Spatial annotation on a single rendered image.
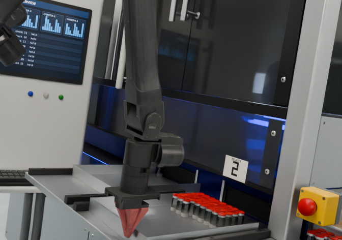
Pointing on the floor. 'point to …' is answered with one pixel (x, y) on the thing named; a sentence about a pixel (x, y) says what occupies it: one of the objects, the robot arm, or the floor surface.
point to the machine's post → (304, 108)
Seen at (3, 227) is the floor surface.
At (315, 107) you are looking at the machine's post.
